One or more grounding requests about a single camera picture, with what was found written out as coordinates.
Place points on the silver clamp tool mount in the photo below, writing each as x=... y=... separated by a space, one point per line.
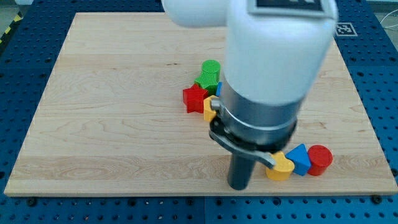
x=253 y=121

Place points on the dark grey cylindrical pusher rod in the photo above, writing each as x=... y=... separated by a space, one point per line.
x=239 y=173

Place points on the yellow heart block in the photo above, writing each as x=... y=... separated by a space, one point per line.
x=283 y=168

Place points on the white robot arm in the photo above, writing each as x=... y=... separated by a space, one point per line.
x=273 y=53

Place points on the blue block behind arm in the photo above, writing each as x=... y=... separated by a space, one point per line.
x=219 y=87

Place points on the fiducial marker tag on arm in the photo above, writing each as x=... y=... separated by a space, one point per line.
x=301 y=8

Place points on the blue triangle block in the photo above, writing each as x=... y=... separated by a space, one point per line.
x=299 y=156

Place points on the yellow hexagon block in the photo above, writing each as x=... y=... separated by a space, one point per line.
x=209 y=109

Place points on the red cylinder block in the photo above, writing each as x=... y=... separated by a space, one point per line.
x=320 y=159

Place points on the green star block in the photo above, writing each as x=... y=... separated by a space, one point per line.
x=208 y=81

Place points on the red star block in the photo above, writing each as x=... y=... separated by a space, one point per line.
x=193 y=98

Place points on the green cylinder block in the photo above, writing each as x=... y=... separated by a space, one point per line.
x=211 y=67

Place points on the fiducial marker tag on base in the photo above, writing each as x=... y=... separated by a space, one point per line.
x=345 y=29

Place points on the light wooden board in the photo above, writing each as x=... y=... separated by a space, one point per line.
x=111 y=121

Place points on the yellow black hazard tape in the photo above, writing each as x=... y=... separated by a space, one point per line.
x=9 y=26

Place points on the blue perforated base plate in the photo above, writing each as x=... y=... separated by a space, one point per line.
x=29 y=53

